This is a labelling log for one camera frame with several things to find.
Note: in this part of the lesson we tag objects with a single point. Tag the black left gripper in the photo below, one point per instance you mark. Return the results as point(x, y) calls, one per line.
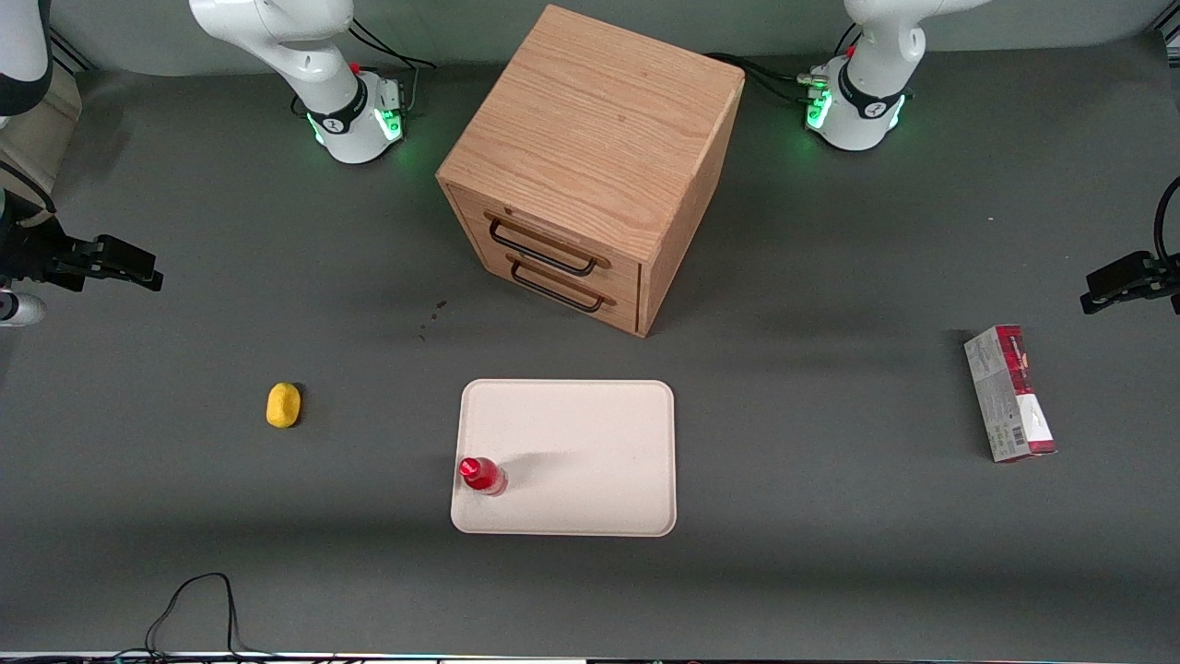
point(1163, 276)

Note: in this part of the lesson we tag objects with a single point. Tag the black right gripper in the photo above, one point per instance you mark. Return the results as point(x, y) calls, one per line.
point(30, 253)

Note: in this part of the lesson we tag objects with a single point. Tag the small red coke bottle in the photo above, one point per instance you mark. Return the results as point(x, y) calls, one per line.
point(481, 476)

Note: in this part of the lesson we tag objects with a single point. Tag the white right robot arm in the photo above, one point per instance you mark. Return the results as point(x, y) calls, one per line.
point(350, 120)

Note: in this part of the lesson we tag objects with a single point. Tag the beige plastic tray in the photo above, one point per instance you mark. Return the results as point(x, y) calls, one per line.
point(590, 433)

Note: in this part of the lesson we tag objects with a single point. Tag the red plaid cardboard box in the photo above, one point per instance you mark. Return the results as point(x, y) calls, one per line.
point(1005, 392)

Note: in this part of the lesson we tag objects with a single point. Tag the beige plastic bin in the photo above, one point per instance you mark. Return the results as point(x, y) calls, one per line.
point(46, 129)

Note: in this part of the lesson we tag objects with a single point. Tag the yellow lemon toy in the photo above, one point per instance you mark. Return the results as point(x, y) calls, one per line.
point(284, 406)

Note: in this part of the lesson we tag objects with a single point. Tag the wooden drawer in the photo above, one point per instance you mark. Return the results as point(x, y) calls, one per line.
point(618, 277)
point(622, 314)

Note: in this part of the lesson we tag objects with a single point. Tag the wooden two-drawer cabinet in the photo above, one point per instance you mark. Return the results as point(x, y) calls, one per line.
point(599, 120)

